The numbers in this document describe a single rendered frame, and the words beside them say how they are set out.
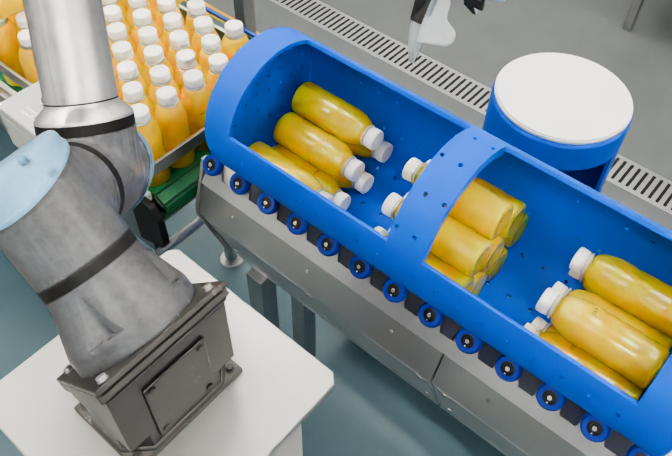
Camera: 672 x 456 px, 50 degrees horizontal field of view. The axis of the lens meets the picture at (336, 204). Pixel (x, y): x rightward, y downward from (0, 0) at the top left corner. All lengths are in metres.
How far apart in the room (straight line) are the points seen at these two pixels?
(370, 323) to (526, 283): 0.28
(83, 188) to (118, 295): 0.11
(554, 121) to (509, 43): 2.00
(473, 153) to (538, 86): 0.49
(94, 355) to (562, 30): 3.09
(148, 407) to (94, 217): 0.22
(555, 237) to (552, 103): 0.34
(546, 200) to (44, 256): 0.81
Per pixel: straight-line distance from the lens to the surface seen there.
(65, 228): 0.75
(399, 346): 1.29
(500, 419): 1.26
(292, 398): 0.92
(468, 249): 1.09
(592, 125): 1.48
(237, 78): 1.23
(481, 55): 3.34
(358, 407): 2.18
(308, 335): 2.06
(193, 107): 1.46
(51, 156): 0.77
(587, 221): 1.23
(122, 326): 0.75
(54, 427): 0.96
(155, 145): 1.42
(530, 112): 1.47
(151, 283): 0.76
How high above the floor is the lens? 1.98
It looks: 49 degrees down
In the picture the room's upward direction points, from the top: 2 degrees clockwise
